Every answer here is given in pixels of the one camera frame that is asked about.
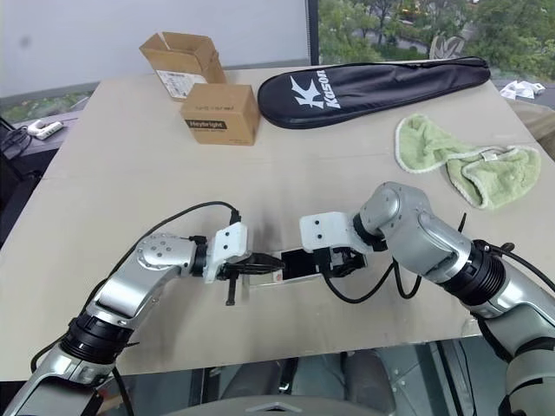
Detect clear plastic phone case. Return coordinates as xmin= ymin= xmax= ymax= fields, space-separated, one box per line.
xmin=241 ymin=270 xmax=324 ymax=292

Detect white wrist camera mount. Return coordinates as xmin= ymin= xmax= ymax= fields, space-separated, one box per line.
xmin=298 ymin=211 xmax=375 ymax=253
xmin=202 ymin=222 xmax=251 ymax=285

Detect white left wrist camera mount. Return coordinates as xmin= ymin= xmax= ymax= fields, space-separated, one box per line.
xmin=202 ymin=222 xmax=251 ymax=285

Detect white crumpled papers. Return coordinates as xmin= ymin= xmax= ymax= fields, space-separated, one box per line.
xmin=499 ymin=79 xmax=547 ymax=101

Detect dark window frame post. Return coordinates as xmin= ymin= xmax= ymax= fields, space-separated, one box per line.
xmin=304 ymin=0 xmax=323 ymax=67

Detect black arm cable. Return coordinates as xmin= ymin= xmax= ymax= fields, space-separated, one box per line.
xmin=322 ymin=240 xmax=555 ymax=303
xmin=29 ymin=199 xmax=242 ymax=374

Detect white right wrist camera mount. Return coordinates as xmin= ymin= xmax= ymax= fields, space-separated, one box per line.
xmin=298 ymin=211 xmax=375 ymax=253

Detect dark side desk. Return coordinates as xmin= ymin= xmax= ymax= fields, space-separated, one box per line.
xmin=0 ymin=107 xmax=84 ymax=250

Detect dark grey rounded shape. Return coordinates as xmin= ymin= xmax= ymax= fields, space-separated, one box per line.
xmin=343 ymin=348 xmax=395 ymax=416

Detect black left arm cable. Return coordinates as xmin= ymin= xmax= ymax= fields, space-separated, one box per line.
xmin=29 ymin=199 xmax=242 ymax=374

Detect closed brown cardboard box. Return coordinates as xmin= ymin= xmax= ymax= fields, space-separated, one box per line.
xmin=179 ymin=82 xmax=262 ymax=148

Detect green towel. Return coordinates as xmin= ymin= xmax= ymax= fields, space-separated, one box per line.
xmin=393 ymin=113 xmax=543 ymax=211

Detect black cable bundle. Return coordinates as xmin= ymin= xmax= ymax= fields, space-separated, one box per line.
xmin=0 ymin=115 xmax=34 ymax=179

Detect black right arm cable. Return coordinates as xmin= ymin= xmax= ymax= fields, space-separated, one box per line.
xmin=322 ymin=240 xmax=555 ymax=303

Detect open brown cardboard box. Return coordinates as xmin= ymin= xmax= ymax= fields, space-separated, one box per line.
xmin=138 ymin=30 xmax=228 ymax=103

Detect black racket bag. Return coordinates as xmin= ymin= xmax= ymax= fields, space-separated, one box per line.
xmin=257 ymin=55 xmax=493 ymax=130

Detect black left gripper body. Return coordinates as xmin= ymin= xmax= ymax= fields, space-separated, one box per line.
xmin=218 ymin=253 xmax=258 ymax=308

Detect white power strip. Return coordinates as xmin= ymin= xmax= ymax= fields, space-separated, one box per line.
xmin=26 ymin=120 xmax=64 ymax=141

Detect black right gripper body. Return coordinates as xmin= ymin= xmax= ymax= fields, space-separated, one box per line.
xmin=314 ymin=246 xmax=353 ymax=279

